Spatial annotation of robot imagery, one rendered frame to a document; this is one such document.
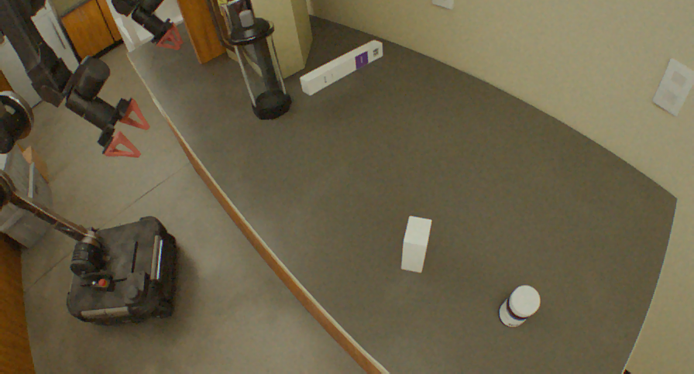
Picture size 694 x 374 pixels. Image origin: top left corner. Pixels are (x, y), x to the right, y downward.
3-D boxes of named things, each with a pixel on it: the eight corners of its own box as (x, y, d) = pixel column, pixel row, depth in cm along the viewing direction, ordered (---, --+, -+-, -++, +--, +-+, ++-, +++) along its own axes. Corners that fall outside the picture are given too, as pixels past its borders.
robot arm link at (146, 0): (123, 0, 84) (115, 8, 78) (142, -26, 80) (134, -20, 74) (149, 19, 92) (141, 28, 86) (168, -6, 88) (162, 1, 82)
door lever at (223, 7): (248, 28, 80) (244, 26, 82) (239, -4, 73) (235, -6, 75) (231, 36, 78) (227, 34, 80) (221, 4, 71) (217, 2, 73)
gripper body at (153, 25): (172, 20, 95) (156, 8, 90) (165, 31, 89) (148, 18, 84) (161, 33, 97) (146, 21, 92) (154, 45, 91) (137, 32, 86)
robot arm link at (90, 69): (54, 73, 51) (37, 94, 46) (74, 34, 48) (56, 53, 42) (94, 100, 60) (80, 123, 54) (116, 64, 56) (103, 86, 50)
